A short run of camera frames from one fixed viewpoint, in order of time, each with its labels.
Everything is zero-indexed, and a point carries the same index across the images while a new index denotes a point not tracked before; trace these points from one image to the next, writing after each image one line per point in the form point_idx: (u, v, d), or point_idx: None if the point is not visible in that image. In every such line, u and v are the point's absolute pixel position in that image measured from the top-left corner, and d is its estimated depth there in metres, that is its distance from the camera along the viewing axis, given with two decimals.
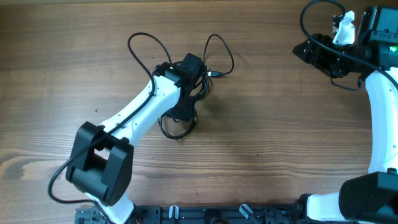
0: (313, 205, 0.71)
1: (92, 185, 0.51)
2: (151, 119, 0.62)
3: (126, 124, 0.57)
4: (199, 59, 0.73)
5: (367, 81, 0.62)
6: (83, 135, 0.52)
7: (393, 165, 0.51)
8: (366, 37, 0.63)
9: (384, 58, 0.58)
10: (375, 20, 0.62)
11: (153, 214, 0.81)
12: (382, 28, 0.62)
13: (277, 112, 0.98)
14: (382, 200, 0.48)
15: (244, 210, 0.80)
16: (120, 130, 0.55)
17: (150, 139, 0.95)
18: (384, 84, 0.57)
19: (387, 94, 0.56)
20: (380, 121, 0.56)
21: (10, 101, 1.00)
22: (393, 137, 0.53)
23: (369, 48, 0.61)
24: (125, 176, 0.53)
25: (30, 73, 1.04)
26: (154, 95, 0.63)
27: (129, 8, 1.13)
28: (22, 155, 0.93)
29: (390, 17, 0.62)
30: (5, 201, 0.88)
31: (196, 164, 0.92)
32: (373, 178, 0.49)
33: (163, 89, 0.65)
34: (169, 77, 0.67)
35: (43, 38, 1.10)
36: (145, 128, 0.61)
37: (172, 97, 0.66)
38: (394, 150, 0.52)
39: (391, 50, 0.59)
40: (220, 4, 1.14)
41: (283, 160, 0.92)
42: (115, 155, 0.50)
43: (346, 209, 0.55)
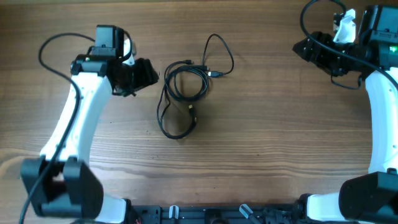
0: (313, 205, 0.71)
1: (65, 211, 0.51)
2: (89, 124, 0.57)
3: (66, 140, 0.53)
4: (111, 28, 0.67)
5: (367, 81, 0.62)
6: (29, 173, 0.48)
7: (393, 165, 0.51)
8: (367, 37, 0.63)
9: (385, 58, 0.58)
10: (376, 20, 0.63)
11: (153, 214, 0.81)
12: (382, 28, 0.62)
13: (277, 112, 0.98)
14: (382, 200, 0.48)
15: (244, 209, 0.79)
16: (63, 150, 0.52)
17: (150, 139, 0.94)
18: (384, 84, 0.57)
19: (387, 94, 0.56)
20: (380, 121, 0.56)
21: (10, 101, 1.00)
22: (393, 137, 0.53)
23: (369, 48, 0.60)
24: (94, 185, 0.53)
25: (30, 73, 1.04)
26: (80, 98, 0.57)
27: (129, 7, 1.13)
28: (22, 155, 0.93)
29: (391, 17, 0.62)
30: (5, 201, 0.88)
31: (196, 164, 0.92)
32: (373, 178, 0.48)
33: (88, 86, 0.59)
34: (91, 65, 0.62)
35: (43, 38, 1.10)
36: (89, 134, 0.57)
37: (102, 88, 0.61)
38: (394, 150, 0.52)
39: (391, 50, 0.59)
40: (220, 3, 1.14)
41: (283, 160, 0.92)
42: (68, 178, 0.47)
43: (345, 208, 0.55)
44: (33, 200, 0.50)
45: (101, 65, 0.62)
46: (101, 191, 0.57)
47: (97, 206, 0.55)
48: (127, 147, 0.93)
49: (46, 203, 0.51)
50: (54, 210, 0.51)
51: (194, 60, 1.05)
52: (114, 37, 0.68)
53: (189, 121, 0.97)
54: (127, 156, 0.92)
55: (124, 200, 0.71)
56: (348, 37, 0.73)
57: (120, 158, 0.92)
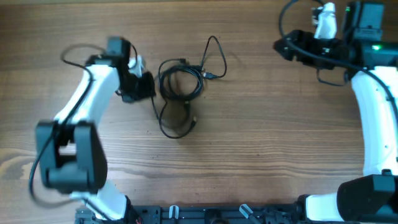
0: (311, 205, 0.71)
1: (70, 178, 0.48)
2: (99, 105, 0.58)
3: (78, 107, 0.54)
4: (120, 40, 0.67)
5: (353, 81, 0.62)
6: (42, 132, 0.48)
7: (387, 166, 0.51)
8: (351, 35, 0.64)
9: (368, 57, 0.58)
10: (359, 17, 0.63)
11: (153, 214, 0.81)
12: (365, 25, 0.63)
13: (277, 112, 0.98)
14: (380, 201, 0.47)
15: (244, 210, 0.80)
16: (74, 117, 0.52)
17: (150, 139, 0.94)
18: (370, 84, 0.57)
19: (374, 94, 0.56)
20: (370, 123, 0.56)
21: (10, 101, 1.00)
22: (383, 138, 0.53)
23: (352, 48, 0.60)
24: (100, 157, 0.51)
25: (30, 73, 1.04)
26: (92, 80, 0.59)
27: (129, 7, 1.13)
28: (22, 155, 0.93)
29: (373, 14, 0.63)
30: (5, 200, 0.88)
31: (196, 164, 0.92)
32: (369, 182, 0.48)
33: (100, 73, 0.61)
34: (102, 63, 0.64)
35: (43, 38, 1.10)
36: (98, 112, 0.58)
37: (112, 77, 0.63)
38: (386, 152, 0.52)
39: (374, 48, 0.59)
40: (220, 3, 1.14)
41: (283, 160, 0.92)
42: (80, 135, 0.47)
43: (344, 210, 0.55)
44: (42, 163, 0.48)
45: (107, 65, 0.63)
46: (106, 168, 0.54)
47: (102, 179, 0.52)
48: (127, 147, 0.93)
49: (55, 167, 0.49)
50: (60, 176, 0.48)
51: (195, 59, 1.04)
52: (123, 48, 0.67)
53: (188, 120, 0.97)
54: (127, 156, 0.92)
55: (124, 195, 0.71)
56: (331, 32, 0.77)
57: (120, 158, 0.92)
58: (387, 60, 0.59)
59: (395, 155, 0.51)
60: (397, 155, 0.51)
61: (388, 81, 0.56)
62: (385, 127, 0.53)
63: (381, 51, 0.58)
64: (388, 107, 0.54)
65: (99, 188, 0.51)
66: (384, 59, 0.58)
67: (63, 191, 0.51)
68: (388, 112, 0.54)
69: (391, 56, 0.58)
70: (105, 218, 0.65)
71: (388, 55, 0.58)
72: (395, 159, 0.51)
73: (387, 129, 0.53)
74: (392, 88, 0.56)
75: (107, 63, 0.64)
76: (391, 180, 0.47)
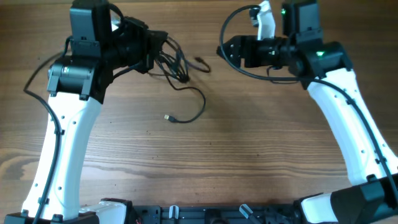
0: (309, 208, 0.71)
1: None
2: (76, 158, 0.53)
3: (49, 188, 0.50)
4: (89, 10, 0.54)
5: (310, 91, 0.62)
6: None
7: (370, 171, 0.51)
8: (293, 42, 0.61)
9: (316, 67, 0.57)
10: (296, 22, 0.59)
11: (153, 214, 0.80)
12: (306, 27, 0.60)
13: (278, 112, 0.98)
14: (372, 207, 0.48)
15: (244, 210, 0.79)
16: (46, 205, 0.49)
17: (150, 139, 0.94)
18: (328, 93, 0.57)
19: (334, 101, 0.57)
20: (341, 130, 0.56)
21: (10, 101, 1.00)
22: (356, 145, 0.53)
23: (298, 58, 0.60)
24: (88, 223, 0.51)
25: (30, 72, 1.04)
26: (61, 133, 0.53)
27: (129, 7, 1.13)
28: (22, 155, 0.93)
29: (311, 14, 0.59)
30: (5, 200, 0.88)
31: (195, 164, 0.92)
32: (358, 192, 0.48)
33: (69, 115, 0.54)
34: (76, 77, 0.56)
35: (43, 38, 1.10)
36: (77, 172, 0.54)
37: (88, 112, 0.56)
38: (364, 157, 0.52)
39: (319, 55, 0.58)
40: (220, 3, 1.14)
41: (283, 160, 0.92)
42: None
43: (340, 219, 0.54)
44: None
45: (85, 77, 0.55)
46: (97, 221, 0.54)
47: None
48: (127, 147, 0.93)
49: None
50: None
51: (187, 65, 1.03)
52: (95, 23, 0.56)
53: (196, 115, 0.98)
54: (127, 156, 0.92)
55: (123, 203, 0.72)
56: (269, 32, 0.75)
57: (120, 158, 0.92)
58: (334, 61, 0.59)
59: (374, 158, 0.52)
60: (374, 158, 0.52)
61: (343, 85, 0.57)
62: (355, 132, 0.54)
63: (326, 56, 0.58)
64: (351, 111, 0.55)
65: None
66: (331, 62, 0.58)
67: None
68: (353, 116, 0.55)
69: (337, 57, 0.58)
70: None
71: (334, 58, 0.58)
72: (374, 161, 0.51)
73: (355, 134, 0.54)
74: (349, 90, 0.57)
75: (84, 72, 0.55)
76: (377, 186, 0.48)
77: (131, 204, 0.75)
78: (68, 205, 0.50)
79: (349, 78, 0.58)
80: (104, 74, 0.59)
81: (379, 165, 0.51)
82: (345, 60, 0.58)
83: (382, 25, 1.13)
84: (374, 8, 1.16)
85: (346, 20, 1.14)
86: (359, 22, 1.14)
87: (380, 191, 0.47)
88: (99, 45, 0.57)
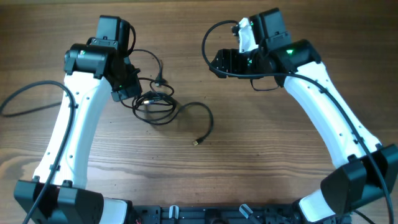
0: (308, 208, 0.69)
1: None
2: (86, 134, 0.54)
3: (60, 157, 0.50)
4: (115, 19, 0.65)
5: (288, 88, 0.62)
6: (21, 196, 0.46)
7: (350, 152, 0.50)
8: (263, 47, 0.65)
9: (288, 64, 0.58)
10: (263, 28, 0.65)
11: (153, 214, 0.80)
12: (273, 33, 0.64)
13: (277, 112, 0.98)
14: (360, 187, 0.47)
15: (244, 210, 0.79)
16: (56, 174, 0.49)
17: (150, 139, 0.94)
18: (300, 85, 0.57)
19: (308, 91, 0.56)
20: (318, 119, 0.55)
21: (10, 101, 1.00)
22: (334, 129, 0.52)
23: (271, 58, 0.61)
24: (92, 197, 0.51)
25: (30, 72, 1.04)
26: (75, 106, 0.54)
27: (129, 7, 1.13)
28: (22, 155, 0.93)
29: (274, 22, 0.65)
30: (5, 201, 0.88)
31: (195, 164, 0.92)
32: (341, 173, 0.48)
33: (84, 90, 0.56)
34: (90, 60, 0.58)
35: (43, 38, 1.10)
36: (86, 145, 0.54)
37: (101, 90, 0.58)
38: (342, 140, 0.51)
39: (288, 53, 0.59)
40: (220, 4, 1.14)
41: (283, 160, 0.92)
42: (64, 198, 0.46)
43: (333, 206, 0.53)
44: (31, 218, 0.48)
45: (99, 61, 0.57)
46: (99, 205, 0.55)
47: (97, 215, 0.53)
48: (127, 147, 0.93)
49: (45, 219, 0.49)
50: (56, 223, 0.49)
51: (181, 71, 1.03)
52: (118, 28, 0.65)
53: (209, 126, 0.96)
54: (127, 156, 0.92)
55: (124, 201, 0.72)
56: (251, 45, 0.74)
57: (120, 158, 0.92)
58: (304, 58, 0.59)
59: (352, 138, 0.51)
60: (352, 138, 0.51)
61: (314, 76, 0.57)
62: (329, 114, 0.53)
63: (295, 54, 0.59)
64: (324, 99, 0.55)
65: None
66: (301, 58, 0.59)
67: None
68: (326, 103, 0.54)
69: (306, 55, 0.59)
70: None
71: (303, 55, 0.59)
72: (352, 141, 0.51)
73: (331, 116, 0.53)
74: (319, 80, 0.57)
75: (98, 57, 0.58)
76: (359, 165, 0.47)
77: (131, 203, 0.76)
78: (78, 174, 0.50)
79: (319, 68, 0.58)
80: (115, 60, 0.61)
81: (358, 144, 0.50)
82: (314, 55, 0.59)
83: (382, 25, 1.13)
84: (374, 8, 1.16)
85: (346, 19, 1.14)
86: (359, 21, 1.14)
87: (360, 167, 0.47)
88: (117, 43, 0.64)
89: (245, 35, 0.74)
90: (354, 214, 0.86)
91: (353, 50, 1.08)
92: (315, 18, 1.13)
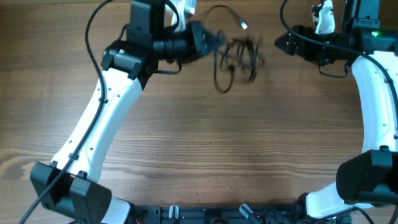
0: (312, 202, 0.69)
1: (70, 214, 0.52)
2: (109, 130, 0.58)
3: (81, 149, 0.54)
4: (148, 5, 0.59)
5: (353, 66, 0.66)
6: (38, 179, 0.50)
7: (386, 142, 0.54)
8: (349, 25, 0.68)
9: (367, 43, 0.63)
10: (357, 9, 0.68)
11: (153, 214, 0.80)
12: (364, 16, 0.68)
13: (277, 112, 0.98)
14: (377, 178, 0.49)
15: (244, 209, 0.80)
16: (73, 162, 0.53)
17: (150, 139, 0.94)
18: (369, 67, 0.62)
19: (373, 76, 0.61)
20: (369, 102, 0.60)
21: (10, 101, 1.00)
22: (382, 115, 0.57)
23: (352, 35, 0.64)
24: (103, 194, 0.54)
25: (30, 73, 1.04)
26: (104, 102, 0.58)
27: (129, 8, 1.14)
28: (22, 155, 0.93)
29: (371, 5, 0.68)
30: (5, 201, 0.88)
31: (196, 164, 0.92)
32: (366, 158, 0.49)
33: (116, 89, 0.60)
34: (127, 60, 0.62)
35: (43, 38, 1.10)
36: (107, 141, 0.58)
37: (131, 91, 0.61)
38: (384, 129, 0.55)
39: (373, 35, 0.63)
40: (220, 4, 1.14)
41: (283, 160, 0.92)
42: (76, 190, 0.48)
43: (343, 190, 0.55)
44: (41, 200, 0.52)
45: (135, 64, 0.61)
46: (108, 202, 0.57)
47: (102, 212, 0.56)
48: (127, 147, 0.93)
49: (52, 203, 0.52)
50: (62, 210, 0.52)
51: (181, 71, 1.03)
52: (151, 16, 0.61)
53: (209, 126, 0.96)
54: (127, 156, 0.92)
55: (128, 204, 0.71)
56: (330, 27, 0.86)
57: (120, 158, 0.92)
58: (385, 46, 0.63)
59: (393, 133, 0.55)
60: (393, 134, 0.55)
61: (387, 65, 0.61)
62: (384, 104, 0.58)
63: (379, 37, 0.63)
64: (386, 88, 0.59)
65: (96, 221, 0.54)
66: (382, 45, 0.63)
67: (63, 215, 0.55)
68: (385, 93, 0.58)
69: (388, 42, 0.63)
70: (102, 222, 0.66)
71: (386, 42, 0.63)
72: (392, 136, 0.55)
73: (385, 107, 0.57)
74: (390, 70, 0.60)
75: (135, 59, 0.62)
76: (388, 156, 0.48)
77: (133, 204, 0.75)
78: (94, 167, 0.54)
79: (395, 61, 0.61)
80: (150, 65, 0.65)
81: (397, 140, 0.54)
82: (396, 45, 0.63)
83: None
84: None
85: None
86: None
87: (388, 160, 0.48)
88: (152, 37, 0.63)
89: (326, 16, 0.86)
90: (354, 214, 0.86)
91: None
92: None
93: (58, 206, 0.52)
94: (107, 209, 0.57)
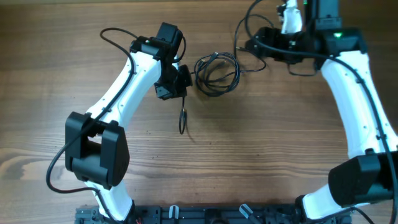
0: (310, 205, 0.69)
1: (92, 172, 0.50)
2: (134, 100, 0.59)
3: (111, 107, 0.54)
4: (173, 27, 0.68)
5: (323, 70, 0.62)
6: (71, 126, 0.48)
7: (370, 145, 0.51)
8: (311, 27, 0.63)
9: (333, 46, 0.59)
10: (317, 9, 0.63)
11: (153, 214, 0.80)
12: (324, 15, 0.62)
13: (277, 112, 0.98)
14: (369, 182, 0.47)
15: (244, 210, 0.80)
16: (106, 115, 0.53)
17: (150, 139, 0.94)
18: (339, 71, 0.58)
19: (344, 78, 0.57)
20: (345, 106, 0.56)
21: (9, 101, 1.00)
22: (360, 117, 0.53)
23: (316, 38, 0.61)
24: (124, 155, 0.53)
25: (30, 72, 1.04)
26: (134, 73, 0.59)
27: (129, 7, 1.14)
28: (22, 155, 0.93)
29: (329, 3, 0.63)
30: (5, 200, 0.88)
31: (196, 164, 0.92)
32: (354, 164, 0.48)
33: (143, 64, 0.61)
34: (148, 48, 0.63)
35: (43, 38, 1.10)
36: (131, 109, 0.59)
37: (155, 71, 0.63)
38: (365, 132, 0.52)
39: (336, 37, 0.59)
40: (220, 3, 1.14)
41: (283, 160, 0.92)
42: (107, 137, 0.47)
43: (339, 196, 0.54)
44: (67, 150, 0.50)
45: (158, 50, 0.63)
46: (126, 166, 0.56)
47: (120, 177, 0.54)
48: None
49: (78, 157, 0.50)
50: (85, 167, 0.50)
51: None
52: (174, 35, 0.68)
53: (210, 126, 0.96)
54: None
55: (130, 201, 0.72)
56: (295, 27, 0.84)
57: None
58: (350, 45, 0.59)
59: (375, 134, 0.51)
60: (375, 134, 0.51)
61: (355, 65, 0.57)
62: (360, 106, 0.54)
63: (344, 38, 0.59)
64: (360, 89, 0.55)
65: (114, 184, 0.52)
66: (346, 45, 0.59)
67: (81, 177, 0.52)
68: (360, 94, 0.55)
69: (353, 41, 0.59)
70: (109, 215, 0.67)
71: (350, 41, 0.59)
72: (375, 137, 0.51)
73: (362, 109, 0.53)
74: (360, 70, 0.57)
75: (155, 50, 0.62)
76: (374, 160, 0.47)
77: (133, 204, 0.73)
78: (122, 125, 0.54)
79: (362, 60, 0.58)
80: (169, 56, 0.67)
81: (380, 140, 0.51)
82: (360, 43, 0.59)
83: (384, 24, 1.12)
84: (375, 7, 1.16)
85: None
86: None
87: (376, 162, 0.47)
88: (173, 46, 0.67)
89: (291, 15, 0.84)
90: (354, 214, 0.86)
91: None
92: None
93: (83, 160, 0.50)
94: (124, 175, 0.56)
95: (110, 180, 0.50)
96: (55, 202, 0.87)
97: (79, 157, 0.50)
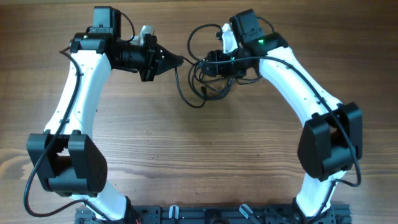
0: (303, 202, 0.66)
1: (71, 184, 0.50)
2: (91, 101, 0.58)
3: (68, 118, 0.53)
4: (107, 9, 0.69)
5: (260, 71, 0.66)
6: (33, 147, 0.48)
7: (313, 110, 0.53)
8: (242, 43, 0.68)
9: (260, 51, 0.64)
10: (240, 26, 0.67)
11: (153, 214, 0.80)
12: (249, 29, 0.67)
13: (278, 112, 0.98)
14: (325, 143, 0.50)
15: (244, 210, 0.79)
16: (66, 126, 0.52)
17: (150, 139, 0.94)
18: (270, 66, 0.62)
19: (276, 70, 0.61)
20: (286, 91, 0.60)
21: (10, 101, 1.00)
22: (299, 96, 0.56)
23: (247, 50, 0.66)
24: (99, 158, 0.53)
25: (30, 72, 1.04)
26: (81, 74, 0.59)
27: (129, 7, 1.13)
28: (22, 155, 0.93)
29: (249, 20, 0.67)
30: (5, 200, 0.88)
31: (195, 164, 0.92)
32: (306, 130, 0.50)
33: (88, 63, 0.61)
34: (89, 43, 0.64)
35: (43, 38, 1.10)
36: (90, 114, 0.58)
37: (102, 65, 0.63)
38: (306, 102, 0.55)
39: (260, 43, 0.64)
40: (219, 4, 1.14)
41: (283, 160, 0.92)
42: (74, 147, 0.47)
43: (311, 172, 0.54)
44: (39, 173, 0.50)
45: (99, 43, 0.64)
46: (104, 170, 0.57)
47: (102, 181, 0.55)
48: (127, 147, 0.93)
49: (52, 176, 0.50)
50: (61, 182, 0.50)
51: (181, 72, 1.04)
52: (111, 17, 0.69)
53: (210, 126, 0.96)
54: (127, 156, 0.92)
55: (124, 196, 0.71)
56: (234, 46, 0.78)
57: (120, 158, 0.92)
58: (273, 46, 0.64)
59: (315, 101, 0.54)
60: (316, 101, 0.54)
61: (282, 57, 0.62)
62: (296, 85, 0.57)
63: (267, 42, 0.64)
64: (292, 73, 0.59)
65: (98, 190, 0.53)
66: (271, 46, 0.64)
67: (62, 193, 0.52)
68: (293, 76, 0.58)
69: (276, 43, 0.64)
70: (104, 218, 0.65)
71: (273, 43, 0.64)
72: (316, 103, 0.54)
73: (297, 86, 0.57)
74: (286, 60, 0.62)
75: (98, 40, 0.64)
76: (323, 121, 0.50)
77: (129, 199, 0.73)
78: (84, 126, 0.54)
79: (286, 53, 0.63)
80: (114, 42, 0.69)
81: (321, 105, 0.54)
82: (282, 42, 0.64)
83: (383, 25, 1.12)
84: (375, 7, 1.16)
85: (346, 19, 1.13)
86: (359, 20, 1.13)
87: (323, 122, 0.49)
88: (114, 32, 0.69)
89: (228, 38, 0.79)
90: (354, 214, 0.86)
91: (353, 50, 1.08)
92: (316, 18, 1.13)
93: (59, 177, 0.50)
94: (106, 178, 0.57)
95: (92, 186, 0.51)
96: (55, 201, 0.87)
97: (54, 175, 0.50)
